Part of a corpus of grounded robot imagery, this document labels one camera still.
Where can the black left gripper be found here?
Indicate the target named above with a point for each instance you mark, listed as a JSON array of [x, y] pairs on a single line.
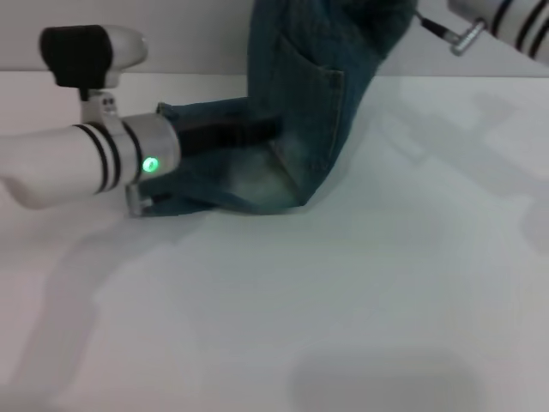
[[223, 133]]

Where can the blue denim shorts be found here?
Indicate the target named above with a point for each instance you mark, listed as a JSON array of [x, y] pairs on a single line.
[[309, 86]]

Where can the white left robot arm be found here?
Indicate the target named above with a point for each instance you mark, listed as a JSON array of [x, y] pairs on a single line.
[[64, 163]]

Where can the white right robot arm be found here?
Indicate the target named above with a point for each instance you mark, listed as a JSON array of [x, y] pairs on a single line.
[[514, 21]]

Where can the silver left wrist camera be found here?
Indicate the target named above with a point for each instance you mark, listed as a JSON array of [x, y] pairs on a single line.
[[73, 51]]

